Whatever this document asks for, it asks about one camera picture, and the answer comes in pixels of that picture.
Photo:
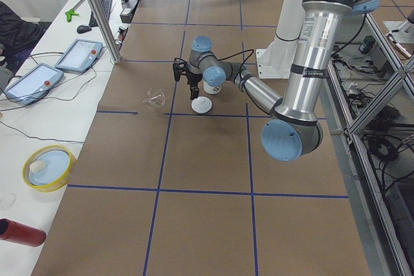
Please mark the aluminium frame post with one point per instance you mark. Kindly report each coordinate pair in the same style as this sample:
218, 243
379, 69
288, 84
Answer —
105, 30

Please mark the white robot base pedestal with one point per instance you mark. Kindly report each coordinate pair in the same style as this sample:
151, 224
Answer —
275, 61

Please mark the black keyboard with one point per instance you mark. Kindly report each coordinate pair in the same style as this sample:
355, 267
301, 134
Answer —
106, 7

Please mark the white ceramic lid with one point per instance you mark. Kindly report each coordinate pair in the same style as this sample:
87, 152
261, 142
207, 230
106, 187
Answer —
201, 105

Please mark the person in black jacket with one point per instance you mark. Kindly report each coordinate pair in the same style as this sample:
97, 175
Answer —
18, 38

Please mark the white lump in bowl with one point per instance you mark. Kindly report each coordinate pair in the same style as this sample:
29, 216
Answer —
37, 166

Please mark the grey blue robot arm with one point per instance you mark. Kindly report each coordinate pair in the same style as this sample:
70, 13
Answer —
293, 129

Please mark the black computer mouse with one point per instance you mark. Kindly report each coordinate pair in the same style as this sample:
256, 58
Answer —
81, 29

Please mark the teach pendant tablet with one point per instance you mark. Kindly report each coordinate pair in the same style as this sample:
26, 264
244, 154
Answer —
80, 56
34, 85

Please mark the far teach pendant tablet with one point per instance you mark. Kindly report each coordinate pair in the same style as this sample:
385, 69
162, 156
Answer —
80, 56

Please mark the near teach pendant tablet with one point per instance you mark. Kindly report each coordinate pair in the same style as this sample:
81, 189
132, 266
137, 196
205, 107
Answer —
34, 85

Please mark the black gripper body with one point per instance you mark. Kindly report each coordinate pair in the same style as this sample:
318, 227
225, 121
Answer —
194, 80

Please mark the yellow rimmed bowl blue plate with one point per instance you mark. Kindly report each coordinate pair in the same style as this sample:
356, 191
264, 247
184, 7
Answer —
57, 173

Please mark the white enamel mug blue rim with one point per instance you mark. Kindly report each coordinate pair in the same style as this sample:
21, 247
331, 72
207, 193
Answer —
211, 89

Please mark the red cylinder bottle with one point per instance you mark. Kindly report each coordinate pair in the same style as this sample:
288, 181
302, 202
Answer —
15, 232

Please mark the green plastic tool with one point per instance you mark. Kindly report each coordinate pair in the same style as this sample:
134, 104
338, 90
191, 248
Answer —
70, 14

